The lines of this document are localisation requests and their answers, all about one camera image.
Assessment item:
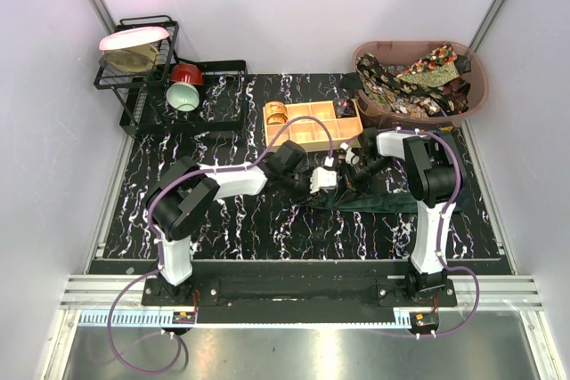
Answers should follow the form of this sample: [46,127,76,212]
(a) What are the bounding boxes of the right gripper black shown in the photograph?
[332,157,392,208]

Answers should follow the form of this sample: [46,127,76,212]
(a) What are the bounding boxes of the dark green fern tie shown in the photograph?
[300,193,418,214]

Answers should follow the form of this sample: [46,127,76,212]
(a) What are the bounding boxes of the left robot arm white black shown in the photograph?
[144,141,314,305]

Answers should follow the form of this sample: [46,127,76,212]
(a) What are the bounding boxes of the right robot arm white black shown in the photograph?
[351,127,464,306]

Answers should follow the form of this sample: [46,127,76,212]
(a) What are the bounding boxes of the pile of patterned ties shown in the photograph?
[356,42,470,118]

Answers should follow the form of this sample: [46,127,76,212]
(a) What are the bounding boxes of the black marble pattern mat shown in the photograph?
[88,74,513,275]

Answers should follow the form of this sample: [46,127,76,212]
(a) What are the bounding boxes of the wooden compartment box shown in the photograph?
[263,100,363,152]

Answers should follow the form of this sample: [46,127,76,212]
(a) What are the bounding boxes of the rolled dark patterned tie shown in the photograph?
[333,99,357,119]

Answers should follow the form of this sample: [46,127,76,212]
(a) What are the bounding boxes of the rolled orange tie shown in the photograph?
[265,101,289,125]

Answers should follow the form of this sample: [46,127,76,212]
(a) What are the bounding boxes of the blue yellow small box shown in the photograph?
[437,126,455,133]

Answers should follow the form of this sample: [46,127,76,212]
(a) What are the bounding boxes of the brown plastic basket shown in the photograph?
[353,41,489,130]

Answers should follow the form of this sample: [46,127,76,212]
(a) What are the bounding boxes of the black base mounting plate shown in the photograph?
[142,260,458,308]

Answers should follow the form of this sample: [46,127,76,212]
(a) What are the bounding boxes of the light green bowl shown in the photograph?
[166,82,200,112]

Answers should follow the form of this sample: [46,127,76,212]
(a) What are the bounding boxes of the red bowl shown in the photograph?
[170,63,204,85]

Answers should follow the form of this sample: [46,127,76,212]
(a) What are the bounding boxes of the beige plate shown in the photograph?
[102,44,159,73]

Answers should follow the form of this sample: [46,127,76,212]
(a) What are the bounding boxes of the pink plate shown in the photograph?
[99,26,169,52]

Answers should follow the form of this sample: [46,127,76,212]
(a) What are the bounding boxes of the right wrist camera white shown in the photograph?
[340,142,361,166]

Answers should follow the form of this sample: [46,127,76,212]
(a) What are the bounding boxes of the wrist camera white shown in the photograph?
[340,142,361,166]
[309,166,338,194]

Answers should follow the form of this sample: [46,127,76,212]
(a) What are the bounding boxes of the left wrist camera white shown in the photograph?
[309,166,338,194]

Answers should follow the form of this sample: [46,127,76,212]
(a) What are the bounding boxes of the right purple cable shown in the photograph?
[345,129,481,337]

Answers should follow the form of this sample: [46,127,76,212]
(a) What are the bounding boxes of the purple cable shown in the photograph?
[108,116,336,375]
[345,129,481,337]

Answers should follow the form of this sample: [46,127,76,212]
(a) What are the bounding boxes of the black wire dish rack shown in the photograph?
[94,15,248,139]

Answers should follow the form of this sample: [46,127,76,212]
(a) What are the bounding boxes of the aluminium rail frame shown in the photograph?
[60,275,542,330]

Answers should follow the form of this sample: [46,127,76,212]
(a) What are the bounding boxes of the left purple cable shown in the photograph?
[108,116,336,375]

